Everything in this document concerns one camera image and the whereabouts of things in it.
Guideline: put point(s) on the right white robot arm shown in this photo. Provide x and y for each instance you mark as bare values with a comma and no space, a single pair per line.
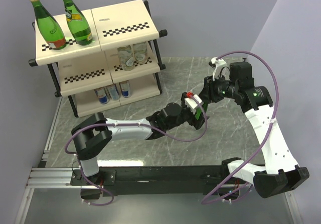
281,172

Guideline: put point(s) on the blue energy drink can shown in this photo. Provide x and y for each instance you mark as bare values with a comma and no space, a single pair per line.
125,88

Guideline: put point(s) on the beige three-tier shelf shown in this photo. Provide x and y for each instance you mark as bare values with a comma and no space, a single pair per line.
77,70

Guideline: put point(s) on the aluminium rail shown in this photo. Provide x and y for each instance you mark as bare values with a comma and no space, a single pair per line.
49,178

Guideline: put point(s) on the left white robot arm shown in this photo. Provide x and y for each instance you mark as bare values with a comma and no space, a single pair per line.
93,135

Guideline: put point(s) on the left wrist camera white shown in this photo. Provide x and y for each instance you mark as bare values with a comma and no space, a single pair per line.
193,101

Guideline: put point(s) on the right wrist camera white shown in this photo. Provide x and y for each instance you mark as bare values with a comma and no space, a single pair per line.
218,65

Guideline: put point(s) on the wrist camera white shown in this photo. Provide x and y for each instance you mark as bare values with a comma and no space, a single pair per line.
218,65
193,101

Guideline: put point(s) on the green glass bottle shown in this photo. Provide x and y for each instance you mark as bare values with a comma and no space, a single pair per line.
77,23
48,26
199,114

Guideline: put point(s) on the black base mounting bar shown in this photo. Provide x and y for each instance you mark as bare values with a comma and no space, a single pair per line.
160,179

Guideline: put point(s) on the green glass bottle back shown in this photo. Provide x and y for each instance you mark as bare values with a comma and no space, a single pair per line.
77,23

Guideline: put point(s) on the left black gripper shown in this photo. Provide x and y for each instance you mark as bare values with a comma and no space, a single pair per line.
196,123

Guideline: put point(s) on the silver energy drink can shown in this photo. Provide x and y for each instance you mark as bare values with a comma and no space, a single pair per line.
101,95
113,92

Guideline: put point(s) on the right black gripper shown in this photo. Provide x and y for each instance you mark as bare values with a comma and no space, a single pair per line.
208,94

